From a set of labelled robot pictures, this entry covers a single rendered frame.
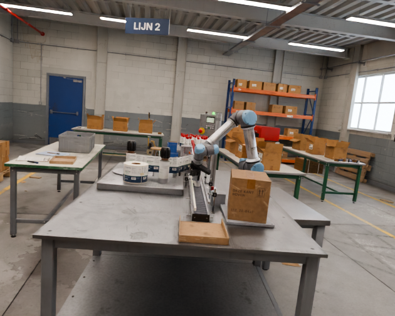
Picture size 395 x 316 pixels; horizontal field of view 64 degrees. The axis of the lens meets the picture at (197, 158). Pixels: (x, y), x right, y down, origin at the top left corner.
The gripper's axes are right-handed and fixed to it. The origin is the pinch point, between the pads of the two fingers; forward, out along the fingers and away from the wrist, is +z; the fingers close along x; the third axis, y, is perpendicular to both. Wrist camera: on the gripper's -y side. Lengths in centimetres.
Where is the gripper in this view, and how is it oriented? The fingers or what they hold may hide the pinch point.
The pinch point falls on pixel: (197, 181)
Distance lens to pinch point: 257.2
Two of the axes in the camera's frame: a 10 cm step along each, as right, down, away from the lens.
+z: -1.0, 7.8, 6.2
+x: -0.1, 6.3, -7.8
